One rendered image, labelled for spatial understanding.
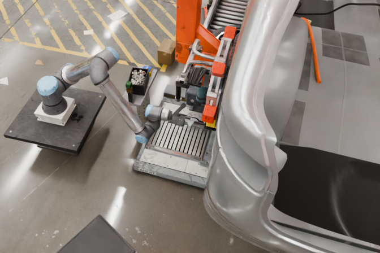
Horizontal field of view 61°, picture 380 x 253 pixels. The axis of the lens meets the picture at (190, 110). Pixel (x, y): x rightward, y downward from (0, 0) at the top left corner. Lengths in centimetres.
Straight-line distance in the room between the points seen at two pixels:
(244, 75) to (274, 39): 19
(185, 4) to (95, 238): 169
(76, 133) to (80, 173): 35
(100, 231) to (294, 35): 164
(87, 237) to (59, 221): 51
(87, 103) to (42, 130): 42
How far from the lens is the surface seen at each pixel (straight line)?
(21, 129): 283
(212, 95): 194
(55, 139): 268
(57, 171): 287
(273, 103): 175
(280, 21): 125
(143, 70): 269
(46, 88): 255
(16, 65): 385
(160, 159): 269
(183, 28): 256
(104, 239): 219
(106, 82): 210
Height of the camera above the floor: 239
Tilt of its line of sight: 50 degrees down
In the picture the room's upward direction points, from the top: 5 degrees clockwise
